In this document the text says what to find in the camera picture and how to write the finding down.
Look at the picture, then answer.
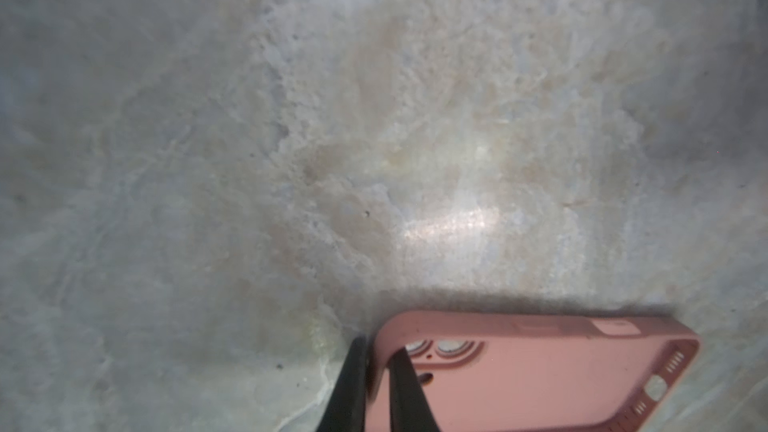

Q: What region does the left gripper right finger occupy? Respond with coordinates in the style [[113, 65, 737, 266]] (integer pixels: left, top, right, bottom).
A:
[[388, 349, 440, 432]]

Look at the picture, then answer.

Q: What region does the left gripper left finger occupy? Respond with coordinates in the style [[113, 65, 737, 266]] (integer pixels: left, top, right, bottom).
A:
[[316, 336, 368, 432]]

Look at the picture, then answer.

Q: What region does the pink phone case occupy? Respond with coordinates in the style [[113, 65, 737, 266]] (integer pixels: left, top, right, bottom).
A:
[[365, 311, 700, 431]]

